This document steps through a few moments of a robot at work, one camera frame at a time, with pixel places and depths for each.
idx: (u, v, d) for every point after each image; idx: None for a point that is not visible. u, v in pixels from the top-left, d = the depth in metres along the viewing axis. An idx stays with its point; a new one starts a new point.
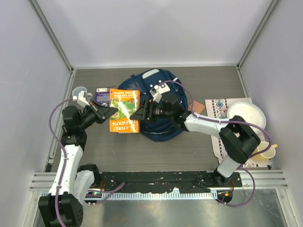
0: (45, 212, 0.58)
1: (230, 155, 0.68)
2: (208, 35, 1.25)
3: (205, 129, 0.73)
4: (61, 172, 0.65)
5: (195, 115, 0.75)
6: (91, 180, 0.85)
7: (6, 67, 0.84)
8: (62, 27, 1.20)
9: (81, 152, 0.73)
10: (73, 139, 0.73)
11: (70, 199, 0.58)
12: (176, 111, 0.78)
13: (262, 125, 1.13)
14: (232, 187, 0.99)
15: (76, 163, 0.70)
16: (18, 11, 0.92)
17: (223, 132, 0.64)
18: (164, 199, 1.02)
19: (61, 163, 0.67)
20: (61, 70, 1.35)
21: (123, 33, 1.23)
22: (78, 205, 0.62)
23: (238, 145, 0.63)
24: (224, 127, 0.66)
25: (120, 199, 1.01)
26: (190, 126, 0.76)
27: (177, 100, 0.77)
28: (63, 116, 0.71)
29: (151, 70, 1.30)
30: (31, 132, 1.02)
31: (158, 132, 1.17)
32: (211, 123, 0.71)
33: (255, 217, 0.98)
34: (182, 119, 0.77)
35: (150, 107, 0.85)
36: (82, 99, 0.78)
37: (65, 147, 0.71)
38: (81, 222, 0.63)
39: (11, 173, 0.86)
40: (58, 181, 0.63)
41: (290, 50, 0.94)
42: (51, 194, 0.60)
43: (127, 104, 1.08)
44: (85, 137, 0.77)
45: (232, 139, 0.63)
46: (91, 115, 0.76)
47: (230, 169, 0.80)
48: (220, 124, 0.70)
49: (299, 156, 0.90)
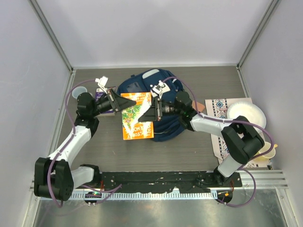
0: (37, 173, 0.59)
1: (232, 155, 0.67)
2: (208, 35, 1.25)
3: (209, 129, 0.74)
4: (65, 144, 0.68)
5: (201, 114, 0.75)
6: (89, 178, 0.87)
7: (6, 67, 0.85)
8: (62, 27, 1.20)
9: (88, 136, 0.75)
10: (84, 123, 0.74)
11: (65, 168, 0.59)
12: (186, 111, 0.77)
13: (262, 125, 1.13)
14: (232, 187, 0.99)
15: (82, 142, 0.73)
16: (18, 12, 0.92)
17: (225, 130, 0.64)
18: (164, 199, 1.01)
19: (68, 136, 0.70)
20: (61, 70, 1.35)
21: (123, 33, 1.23)
22: (70, 180, 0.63)
23: (239, 144, 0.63)
24: (227, 126, 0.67)
25: (120, 199, 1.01)
26: (195, 127, 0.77)
27: (191, 101, 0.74)
28: (78, 102, 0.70)
29: (151, 70, 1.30)
30: (31, 132, 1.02)
31: (159, 132, 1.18)
32: (215, 122, 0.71)
33: (255, 217, 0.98)
34: (189, 118, 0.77)
35: (158, 105, 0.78)
36: (101, 84, 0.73)
37: (76, 126, 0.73)
38: (67, 199, 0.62)
39: (10, 173, 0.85)
40: (60, 149, 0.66)
41: (290, 51, 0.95)
42: (50, 159, 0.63)
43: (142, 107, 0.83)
44: (97, 123, 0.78)
45: (233, 138, 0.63)
46: (106, 103, 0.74)
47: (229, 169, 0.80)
48: (224, 124, 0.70)
49: (299, 156, 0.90)
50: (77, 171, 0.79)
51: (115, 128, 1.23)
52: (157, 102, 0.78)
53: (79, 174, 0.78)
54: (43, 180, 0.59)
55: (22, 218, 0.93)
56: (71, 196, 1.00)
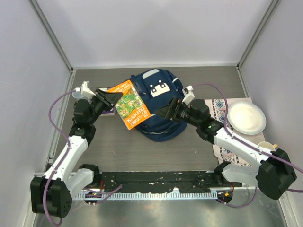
0: (34, 193, 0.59)
1: (261, 188, 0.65)
2: (208, 35, 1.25)
3: (238, 152, 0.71)
4: (60, 159, 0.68)
5: (230, 133, 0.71)
6: (89, 180, 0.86)
7: (6, 67, 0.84)
8: (61, 27, 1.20)
9: (84, 146, 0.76)
10: (81, 132, 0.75)
11: (61, 187, 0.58)
12: (204, 120, 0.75)
13: (262, 125, 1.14)
14: (232, 187, 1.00)
15: (78, 153, 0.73)
16: (18, 12, 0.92)
17: (263, 167, 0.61)
18: (164, 199, 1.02)
19: (64, 150, 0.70)
20: (61, 70, 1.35)
21: (123, 33, 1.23)
22: (67, 196, 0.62)
23: (276, 183, 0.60)
24: (263, 161, 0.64)
25: (120, 199, 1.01)
26: (217, 140, 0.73)
27: (207, 109, 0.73)
28: (74, 110, 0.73)
29: (151, 70, 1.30)
30: (31, 131, 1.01)
31: (158, 132, 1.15)
32: (249, 149, 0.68)
33: (255, 217, 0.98)
34: (208, 129, 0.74)
35: (176, 108, 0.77)
36: (86, 90, 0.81)
37: (71, 137, 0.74)
38: (66, 213, 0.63)
39: (10, 173, 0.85)
40: (56, 167, 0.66)
41: (290, 50, 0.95)
42: (45, 178, 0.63)
43: (128, 97, 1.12)
44: (94, 131, 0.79)
45: (271, 175, 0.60)
46: (100, 104, 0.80)
47: (238, 177, 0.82)
48: (261, 154, 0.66)
49: (299, 156, 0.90)
50: (76, 178, 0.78)
51: (115, 128, 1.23)
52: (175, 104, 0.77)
53: (78, 181, 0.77)
54: (40, 199, 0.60)
55: (22, 218, 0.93)
56: None
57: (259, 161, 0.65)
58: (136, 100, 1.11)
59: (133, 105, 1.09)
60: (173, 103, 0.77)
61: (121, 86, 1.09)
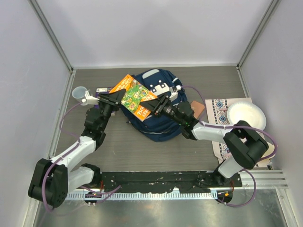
0: (36, 174, 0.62)
1: (237, 160, 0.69)
2: (208, 35, 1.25)
3: (211, 136, 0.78)
4: (68, 150, 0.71)
5: (201, 122, 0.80)
6: (88, 180, 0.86)
7: (6, 67, 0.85)
8: (61, 28, 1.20)
9: (93, 148, 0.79)
10: (92, 135, 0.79)
11: (62, 174, 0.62)
12: (187, 121, 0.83)
13: (262, 125, 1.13)
14: (232, 187, 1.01)
15: (85, 152, 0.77)
16: (18, 12, 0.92)
17: (227, 136, 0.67)
18: (164, 199, 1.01)
19: (74, 144, 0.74)
20: (61, 70, 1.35)
21: (123, 34, 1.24)
22: (65, 187, 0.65)
23: (244, 150, 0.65)
24: (228, 133, 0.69)
25: (120, 199, 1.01)
26: (197, 135, 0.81)
27: (192, 112, 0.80)
28: (86, 117, 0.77)
29: (151, 70, 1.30)
30: (31, 131, 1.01)
31: (158, 132, 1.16)
32: (216, 129, 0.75)
33: (255, 217, 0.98)
34: (190, 128, 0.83)
35: (164, 102, 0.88)
36: (90, 98, 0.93)
37: (81, 137, 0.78)
38: (57, 205, 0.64)
39: (10, 173, 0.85)
40: (63, 155, 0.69)
41: (290, 51, 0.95)
42: (51, 161, 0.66)
43: (132, 90, 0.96)
44: (104, 136, 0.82)
45: (236, 143, 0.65)
46: (107, 107, 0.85)
47: (227, 165, 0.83)
48: (225, 130, 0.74)
49: (299, 156, 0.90)
50: (77, 174, 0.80)
51: (115, 128, 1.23)
52: (164, 99, 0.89)
53: (76, 177, 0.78)
54: (40, 182, 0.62)
55: (22, 218, 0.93)
56: (71, 196, 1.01)
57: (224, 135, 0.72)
58: (142, 90, 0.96)
59: (139, 96, 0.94)
60: (163, 98, 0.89)
61: (121, 83, 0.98)
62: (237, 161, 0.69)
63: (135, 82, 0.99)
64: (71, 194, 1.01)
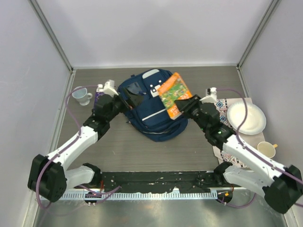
0: (33, 170, 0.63)
1: (267, 199, 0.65)
2: (209, 34, 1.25)
3: (244, 160, 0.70)
4: (66, 145, 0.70)
5: (242, 143, 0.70)
6: (87, 179, 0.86)
7: (6, 67, 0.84)
8: (61, 27, 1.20)
9: (94, 140, 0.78)
10: (95, 125, 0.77)
11: (59, 172, 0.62)
12: (213, 125, 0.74)
13: (262, 125, 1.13)
14: (232, 187, 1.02)
15: (85, 144, 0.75)
16: (18, 12, 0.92)
17: (276, 183, 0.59)
18: (164, 199, 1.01)
19: (74, 137, 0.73)
20: (61, 70, 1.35)
21: (123, 33, 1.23)
22: (63, 183, 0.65)
23: (286, 200, 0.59)
24: (276, 177, 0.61)
25: (120, 199, 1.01)
26: (228, 149, 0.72)
27: (217, 114, 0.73)
28: (98, 101, 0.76)
29: (151, 70, 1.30)
30: (31, 131, 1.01)
31: (158, 132, 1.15)
32: (262, 163, 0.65)
33: (255, 217, 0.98)
34: (216, 134, 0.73)
35: (192, 104, 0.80)
36: (110, 88, 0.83)
37: (82, 127, 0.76)
38: (56, 199, 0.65)
39: (11, 173, 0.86)
40: (60, 151, 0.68)
41: (290, 50, 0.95)
42: (48, 158, 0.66)
43: (173, 89, 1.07)
44: (107, 127, 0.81)
45: (283, 193, 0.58)
46: (119, 103, 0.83)
47: (242, 182, 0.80)
48: (273, 170, 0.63)
49: (299, 156, 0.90)
50: (77, 171, 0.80)
51: (115, 128, 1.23)
52: (193, 100, 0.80)
53: (76, 175, 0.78)
54: (36, 177, 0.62)
55: (22, 218, 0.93)
56: (71, 196, 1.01)
57: (272, 177, 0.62)
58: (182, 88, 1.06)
59: (178, 95, 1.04)
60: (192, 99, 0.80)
61: (168, 81, 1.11)
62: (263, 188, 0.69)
63: (178, 81, 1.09)
64: (70, 194, 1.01)
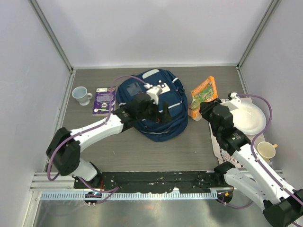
0: (55, 140, 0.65)
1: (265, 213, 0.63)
2: (209, 35, 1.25)
3: (252, 172, 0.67)
4: (91, 127, 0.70)
5: (256, 155, 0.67)
6: (87, 177, 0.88)
7: (6, 67, 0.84)
8: (62, 27, 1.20)
9: (118, 130, 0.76)
10: (125, 117, 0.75)
11: (74, 151, 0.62)
12: (225, 127, 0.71)
13: (262, 125, 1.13)
14: (232, 187, 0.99)
15: (110, 132, 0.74)
16: (18, 12, 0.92)
17: (281, 205, 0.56)
18: (164, 199, 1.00)
19: (100, 122, 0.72)
20: (61, 70, 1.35)
21: (123, 33, 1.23)
22: (75, 161, 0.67)
23: (286, 221, 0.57)
24: (282, 199, 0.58)
25: (120, 199, 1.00)
26: (238, 158, 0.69)
27: (230, 117, 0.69)
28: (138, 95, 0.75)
29: (151, 70, 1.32)
30: (31, 132, 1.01)
31: (158, 132, 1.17)
32: (271, 180, 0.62)
33: (255, 217, 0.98)
34: (228, 138, 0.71)
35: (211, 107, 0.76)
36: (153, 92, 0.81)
37: (111, 115, 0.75)
38: (65, 174, 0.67)
39: (11, 173, 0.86)
40: (83, 130, 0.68)
41: (290, 50, 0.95)
42: (70, 133, 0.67)
43: (204, 91, 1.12)
44: (134, 123, 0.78)
45: (286, 215, 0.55)
46: (153, 109, 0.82)
47: (241, 188, 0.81)
48: (281, 190, 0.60)
49: (299, 156, 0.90)
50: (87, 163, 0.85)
51: None
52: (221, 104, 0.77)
53: (84, 165, 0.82)
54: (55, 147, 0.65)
55: (22, 218, 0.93)
56: (71, 196, 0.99)
57: (279, 198, 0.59)
58: (210, 91, 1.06)
59: (206, 98, 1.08)
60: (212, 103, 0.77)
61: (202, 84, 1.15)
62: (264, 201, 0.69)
63: (209, 83, 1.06)
64: (71, 194, 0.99)
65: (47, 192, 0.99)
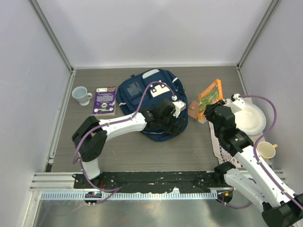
0: (84, 126, 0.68)
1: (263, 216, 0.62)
2: (209, 34, 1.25)
3: (253, 174, 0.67)
4: (119, 120, 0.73)
5: (258, 158, 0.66)
6: (93, 174, 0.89)
7: (6, 66, 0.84)
8: (62, 27, 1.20)
9: (141, 128, 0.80)
10: (149, 116, 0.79)
11: (99, 140, 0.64)
12: (227, 127, 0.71)
13: (262, 125, 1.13)
14: (232, 187, 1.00)
15: (133, 128, 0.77)
16: (18, 12, 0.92)
17: (281, 209, 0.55)
18: (164, 199, 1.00)
19: (127, 117, 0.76)
20: (61, 70, 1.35)
21: (123, 33, 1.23)
22: (98, 151, 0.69)
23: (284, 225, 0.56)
24: (282, 204, 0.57)
25: (120, 199, 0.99)
26: (240, 159, 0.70)
27: (232, 117, 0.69)
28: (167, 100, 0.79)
29: (151, 70, 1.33)
30: (31, 131, 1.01)
31: (158, 132, 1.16)
32: (272, 184, 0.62)
33: (255, 217, 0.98)
34: (230, 139, 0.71)
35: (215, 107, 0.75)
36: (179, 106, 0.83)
37: (138, 113, 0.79)
38: (86, 160, 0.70)
39: (11, 173, 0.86)
40: (111, 122, 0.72)
41: (290, 50, 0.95)
42: (99, 122, 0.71)
43: (210, 94, 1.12)
44: (154, 124, 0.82)
45: (285, 219, 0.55)
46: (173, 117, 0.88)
47: (240, 188, 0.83)
48: (282, 195, 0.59)
49: (299, 156, 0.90)
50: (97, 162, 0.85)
51: None
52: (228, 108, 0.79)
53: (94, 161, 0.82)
54: (83, 133, 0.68)
55: (22, 218, 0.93)
56: (71, 196, 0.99)
57: (279, 202, 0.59)
58: (215, 94, 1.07)
59: (212, 101, 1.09)
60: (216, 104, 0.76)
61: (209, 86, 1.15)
62: (264, 204, 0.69)
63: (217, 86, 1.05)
64: (70, 194, 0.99)
65: (48, 192, 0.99)
